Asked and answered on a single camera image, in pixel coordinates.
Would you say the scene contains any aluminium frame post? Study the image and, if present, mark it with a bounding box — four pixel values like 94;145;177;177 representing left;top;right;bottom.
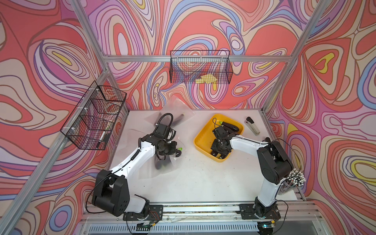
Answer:
0;0;130;235
261;0;332;114

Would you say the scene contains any black wire basket left wall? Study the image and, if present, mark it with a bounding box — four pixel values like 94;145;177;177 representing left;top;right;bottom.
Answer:
60;81;127;150

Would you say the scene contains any blue black tool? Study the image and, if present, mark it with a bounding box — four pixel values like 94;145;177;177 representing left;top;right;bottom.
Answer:
263;137;271;143

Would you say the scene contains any yellow cloth in basket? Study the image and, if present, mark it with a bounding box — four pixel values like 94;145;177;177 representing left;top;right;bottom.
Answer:
195;73;218;84

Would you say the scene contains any aluminium frame post left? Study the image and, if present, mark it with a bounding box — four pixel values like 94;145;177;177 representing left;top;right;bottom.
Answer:
0;0;130;235

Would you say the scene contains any clear zip-top plastic bag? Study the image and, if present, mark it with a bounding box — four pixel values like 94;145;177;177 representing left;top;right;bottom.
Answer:
145;96;195;125

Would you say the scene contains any yellow plastic tray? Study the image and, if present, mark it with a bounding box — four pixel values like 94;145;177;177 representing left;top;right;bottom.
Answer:
193;114;244;163

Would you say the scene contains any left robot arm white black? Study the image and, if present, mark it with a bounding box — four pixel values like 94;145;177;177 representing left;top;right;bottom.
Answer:
92;124;181;218

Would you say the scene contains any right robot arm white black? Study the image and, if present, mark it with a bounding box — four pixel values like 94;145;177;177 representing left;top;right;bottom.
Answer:
211;126;293;218

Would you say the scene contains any black corrugated cable hose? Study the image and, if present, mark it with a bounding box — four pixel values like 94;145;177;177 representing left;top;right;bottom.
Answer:
156;113;174;127

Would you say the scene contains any black wire basket back wall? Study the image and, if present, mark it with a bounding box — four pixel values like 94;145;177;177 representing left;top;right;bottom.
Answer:
169;49;233;85

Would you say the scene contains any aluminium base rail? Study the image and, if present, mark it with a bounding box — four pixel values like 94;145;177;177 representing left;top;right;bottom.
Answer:
76;201;330;235

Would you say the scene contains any purple eggplant in tray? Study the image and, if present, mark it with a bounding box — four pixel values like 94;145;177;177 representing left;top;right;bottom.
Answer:
219;121;240;132

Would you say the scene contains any black wire basket wall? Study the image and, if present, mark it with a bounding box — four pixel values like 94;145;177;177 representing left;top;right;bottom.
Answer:
169;49;233;85
60;81;127;150

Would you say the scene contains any grey black stapler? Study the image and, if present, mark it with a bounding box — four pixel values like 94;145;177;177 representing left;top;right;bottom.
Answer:
244;117;260;136

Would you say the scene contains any aluminium frame post right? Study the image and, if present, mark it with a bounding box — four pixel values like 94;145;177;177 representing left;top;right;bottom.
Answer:
261;0;332;114

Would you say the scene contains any aluminium horizontal back bar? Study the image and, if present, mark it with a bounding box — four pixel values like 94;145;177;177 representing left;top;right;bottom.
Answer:
102;55;293;63

